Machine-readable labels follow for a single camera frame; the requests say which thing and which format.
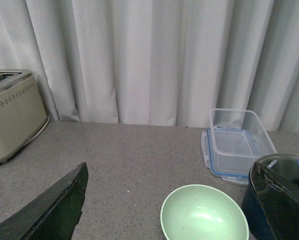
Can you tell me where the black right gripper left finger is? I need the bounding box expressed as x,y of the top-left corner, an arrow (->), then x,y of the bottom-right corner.
0,162 -> 89,240

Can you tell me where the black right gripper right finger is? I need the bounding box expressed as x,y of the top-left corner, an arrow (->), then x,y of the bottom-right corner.
242,153 -> 299,240

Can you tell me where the green bowl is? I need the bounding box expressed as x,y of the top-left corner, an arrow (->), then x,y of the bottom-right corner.
160,184 -> 250,240

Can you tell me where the blue-rimmed container lid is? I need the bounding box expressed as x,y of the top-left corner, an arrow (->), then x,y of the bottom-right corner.
201,128 -> 257,185

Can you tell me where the clear plastic food container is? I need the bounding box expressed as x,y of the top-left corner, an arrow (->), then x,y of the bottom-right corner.
206,108 -> 277,179

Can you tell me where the cream two-slot toaster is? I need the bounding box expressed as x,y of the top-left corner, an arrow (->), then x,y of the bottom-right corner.
0,69 -> 50,164

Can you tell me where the white curtain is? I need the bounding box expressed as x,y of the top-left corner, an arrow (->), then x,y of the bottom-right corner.
0,0 -> 299,133

